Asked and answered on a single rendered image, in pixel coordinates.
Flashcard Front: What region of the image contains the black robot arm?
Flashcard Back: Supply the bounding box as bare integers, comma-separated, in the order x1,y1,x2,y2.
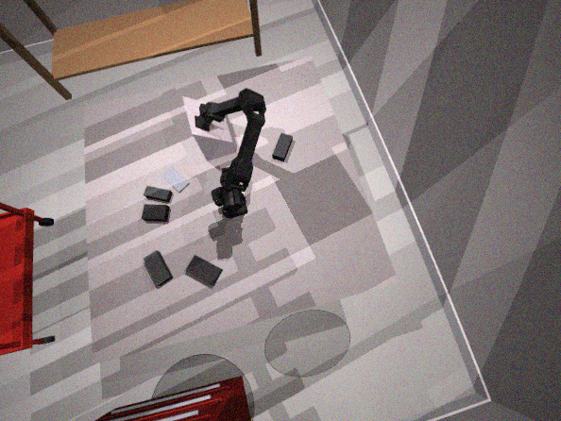
195,88,266,211

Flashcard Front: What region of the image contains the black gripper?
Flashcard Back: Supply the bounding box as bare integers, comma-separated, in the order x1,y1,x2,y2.
231,192,248,217

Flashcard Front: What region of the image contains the dark grey controller unit with green rocker switches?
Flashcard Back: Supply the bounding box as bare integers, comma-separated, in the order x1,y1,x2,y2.
222,194,246,218

